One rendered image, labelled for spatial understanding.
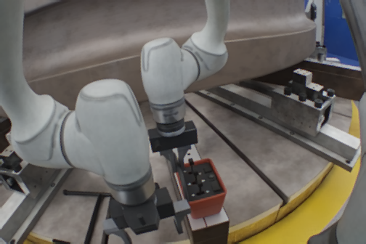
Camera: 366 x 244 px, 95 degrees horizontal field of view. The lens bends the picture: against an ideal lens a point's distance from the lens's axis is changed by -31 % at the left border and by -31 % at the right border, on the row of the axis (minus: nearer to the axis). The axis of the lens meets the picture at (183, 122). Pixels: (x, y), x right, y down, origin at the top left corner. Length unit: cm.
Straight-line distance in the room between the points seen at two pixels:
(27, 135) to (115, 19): 101
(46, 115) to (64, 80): 95
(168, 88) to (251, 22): 111
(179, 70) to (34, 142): 36
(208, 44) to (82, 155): 41
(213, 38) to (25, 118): 47
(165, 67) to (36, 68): 116
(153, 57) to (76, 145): 28
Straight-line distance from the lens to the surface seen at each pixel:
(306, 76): 169
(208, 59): 60
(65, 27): 140
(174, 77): 53
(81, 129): 33
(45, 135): 37
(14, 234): 164
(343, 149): 174
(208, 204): 75
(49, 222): 160
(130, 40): 128
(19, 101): 36
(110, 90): 31
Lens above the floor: 137
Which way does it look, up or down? 31 degrees down
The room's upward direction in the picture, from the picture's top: 7 degrees counter-clockwise
